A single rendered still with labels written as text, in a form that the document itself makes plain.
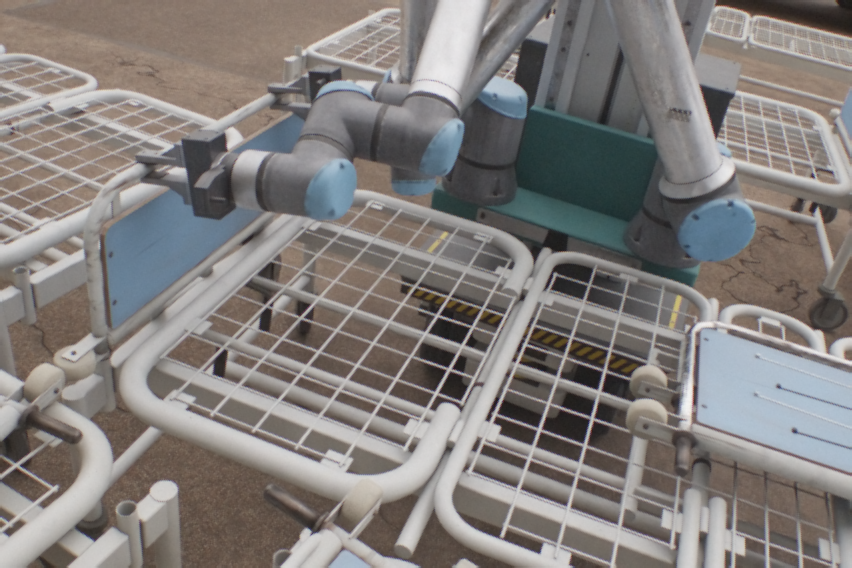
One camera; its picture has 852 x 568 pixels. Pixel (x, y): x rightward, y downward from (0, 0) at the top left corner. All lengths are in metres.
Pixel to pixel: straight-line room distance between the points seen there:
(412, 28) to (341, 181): 0.65
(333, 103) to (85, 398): 0.62
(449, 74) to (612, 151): 0.80
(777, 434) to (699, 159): 0.54
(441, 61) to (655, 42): 0.42
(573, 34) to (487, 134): 0.31
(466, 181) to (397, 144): 0.73
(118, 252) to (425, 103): 0.54
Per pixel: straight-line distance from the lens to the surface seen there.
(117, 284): 1.33
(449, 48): 1.23
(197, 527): 1.73
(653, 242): 1.81
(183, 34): 4.72
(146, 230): 1.35
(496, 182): 1.88
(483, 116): 1.82
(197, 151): 1.22
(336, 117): 1.17
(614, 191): 1.96
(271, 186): 1.14
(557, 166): 1.97
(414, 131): 1.15
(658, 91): 1.50
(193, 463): 1.85
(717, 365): 1.47
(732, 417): 1.34
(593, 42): 1.96
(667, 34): 1.47
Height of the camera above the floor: 1.34
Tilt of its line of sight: 32 degrees down
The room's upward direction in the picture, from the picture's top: 10 degrees clockwise
